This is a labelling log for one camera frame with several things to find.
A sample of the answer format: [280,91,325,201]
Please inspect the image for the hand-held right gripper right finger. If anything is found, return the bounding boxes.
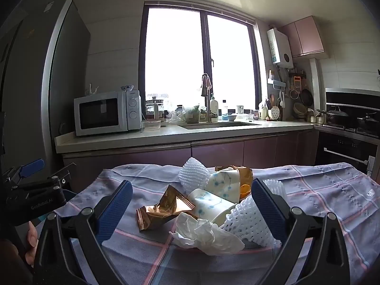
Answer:
[247,179,351,285]

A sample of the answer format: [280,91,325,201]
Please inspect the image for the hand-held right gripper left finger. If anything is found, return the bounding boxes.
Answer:
[32,180,133,285]

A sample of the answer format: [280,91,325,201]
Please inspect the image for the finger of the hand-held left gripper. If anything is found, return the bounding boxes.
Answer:
[12,163,77,195]
[2,158,45,188]

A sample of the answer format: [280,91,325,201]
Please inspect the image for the large white foam net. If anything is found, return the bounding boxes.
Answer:
[221,179,288,249]

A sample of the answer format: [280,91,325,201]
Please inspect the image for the orange peel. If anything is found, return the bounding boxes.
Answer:
[239,184,253,200]

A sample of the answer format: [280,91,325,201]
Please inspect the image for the brown paper bag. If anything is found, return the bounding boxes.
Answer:
[214,165,254,201]

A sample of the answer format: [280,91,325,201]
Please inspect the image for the gold foil wrapper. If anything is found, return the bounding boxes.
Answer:
[136,184,195,231]

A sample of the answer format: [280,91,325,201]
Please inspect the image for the blue patterned paper cup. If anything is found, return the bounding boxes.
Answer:
[187,188,237,227]
[205,168,241,203]

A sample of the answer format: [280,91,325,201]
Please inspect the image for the white tissue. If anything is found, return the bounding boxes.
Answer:
[169,212,246,256]

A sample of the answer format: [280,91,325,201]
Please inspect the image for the small white foam net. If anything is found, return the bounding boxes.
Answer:
[178,157,210,195]

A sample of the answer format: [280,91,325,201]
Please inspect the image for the person's left hand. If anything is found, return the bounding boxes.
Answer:
[25,223,39,265]

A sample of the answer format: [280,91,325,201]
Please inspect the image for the checked grey cloth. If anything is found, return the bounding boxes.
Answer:
[55,163,380,285]

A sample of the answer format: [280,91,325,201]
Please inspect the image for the purple kitchen counter cabinets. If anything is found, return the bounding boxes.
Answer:
[55,121,320,192]

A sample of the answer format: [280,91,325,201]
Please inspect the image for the grey refrigerator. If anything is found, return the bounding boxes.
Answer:
[0,0,91,185]

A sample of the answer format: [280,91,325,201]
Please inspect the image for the clear food container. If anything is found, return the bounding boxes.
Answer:
[141,120,162,131]

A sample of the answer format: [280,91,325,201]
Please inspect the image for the built-in black oven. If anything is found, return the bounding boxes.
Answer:
[314,126,380,181]

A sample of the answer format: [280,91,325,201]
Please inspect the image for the kitchen sink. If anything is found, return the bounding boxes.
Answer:
[178,121,262,130]

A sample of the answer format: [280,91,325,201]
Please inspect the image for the utensil holder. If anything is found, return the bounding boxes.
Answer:
[268,93,281,121]

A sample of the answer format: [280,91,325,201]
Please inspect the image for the white microwave oven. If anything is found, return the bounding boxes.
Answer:
[74,90,142,137]

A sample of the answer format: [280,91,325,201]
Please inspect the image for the stack of bowls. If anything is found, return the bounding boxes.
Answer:
[292,102,309,119]

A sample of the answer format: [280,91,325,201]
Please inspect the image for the glass kettle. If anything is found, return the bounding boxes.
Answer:
[145,96,165,121]

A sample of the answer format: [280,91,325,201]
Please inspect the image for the white pump bottle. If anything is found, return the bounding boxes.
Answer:
[210,93,219,122]

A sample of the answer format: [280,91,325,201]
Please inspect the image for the black pot with lid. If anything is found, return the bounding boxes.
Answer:
[316,106,350,127]

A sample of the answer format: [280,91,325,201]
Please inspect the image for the steel kitchen faucet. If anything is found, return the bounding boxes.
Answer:
[202,74,219,123]

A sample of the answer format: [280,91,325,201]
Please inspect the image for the hanging black frying pan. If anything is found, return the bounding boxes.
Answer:
[300,88,314,106]

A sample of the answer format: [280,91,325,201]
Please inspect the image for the glass jar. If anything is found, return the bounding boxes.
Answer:
[185,105,201,124]

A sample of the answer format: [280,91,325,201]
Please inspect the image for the black wok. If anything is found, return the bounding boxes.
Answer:
[356,113,380,135]

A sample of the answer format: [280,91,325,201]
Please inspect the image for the cloth hung on faucet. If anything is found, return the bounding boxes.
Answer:
[201,74,212,97]

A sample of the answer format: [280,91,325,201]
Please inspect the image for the black range hood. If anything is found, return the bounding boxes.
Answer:
[325,87,380,109]

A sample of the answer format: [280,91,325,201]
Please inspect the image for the dark framed window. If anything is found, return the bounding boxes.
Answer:
[139,2,263,123]

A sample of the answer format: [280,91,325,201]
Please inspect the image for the white water heater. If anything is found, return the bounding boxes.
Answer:
[266,28,294,69]

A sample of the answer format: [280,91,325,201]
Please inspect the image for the wall rack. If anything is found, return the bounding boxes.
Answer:
[267,77,288,91]

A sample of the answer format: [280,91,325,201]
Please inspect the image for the pink wall cabinet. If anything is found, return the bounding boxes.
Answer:
[277,16,330,59]

